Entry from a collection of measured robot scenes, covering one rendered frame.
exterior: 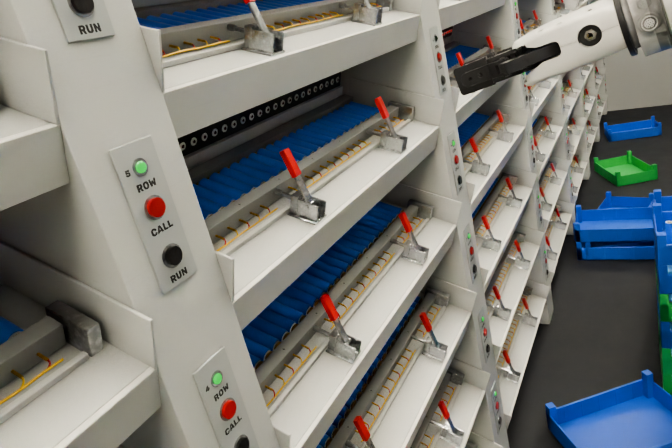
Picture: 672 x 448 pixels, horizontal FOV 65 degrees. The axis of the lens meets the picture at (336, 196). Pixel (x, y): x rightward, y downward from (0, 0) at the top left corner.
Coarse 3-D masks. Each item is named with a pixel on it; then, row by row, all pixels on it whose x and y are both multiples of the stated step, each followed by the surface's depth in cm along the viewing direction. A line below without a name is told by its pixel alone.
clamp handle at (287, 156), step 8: (280, 152) 62; (288, 152) 62; (288, 160) 62; (288, 168) 63; (296, 168) 63; (296, 176) 62; (304, 184) 63; (304, 192) 63; (304, 200) 64; (312, 200) 64
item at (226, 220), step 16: (368, 128) 87; (336, 144) 79; (352, 144) 83; (368, 144) 84; (304, 160) 73; (320, 160) 75; (288, 176) 68; (304, 176) 72; (256, 192) 64; (272, 192) 65; (288, 192) 69; (224, 208) 60; (240, 208) 60; (256, 208) 63; (208, 224) 57; (224, 224) 58; (240, 224) 61; (256, 224) 61; (224, 240) 57
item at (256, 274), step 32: (320, 96) 94; (384, 96) 100; (416, 96) 97; (256, 128) 79; (384, 128) 94; (416, 128) 95; (192, 160) 68; (384, 160) 81; (416, 160) 90; (320, 192) 70; (352, 192) 71; (384, 192) 80; (288, 224) 63; (320, 224) 63; (352, 224) 72; (224, 256) 47; (256, 256) 56; (288, 256) 57; (256, 288) 53
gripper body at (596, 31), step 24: (600, 0) 52; (552, 24) 52; (576, 24) 50; (600, 24) 49; (624, 24) 49; (528, 48) 54; (576, 48) 50; (600, 48) 50; (624, 48) 50; (552, 72) 52
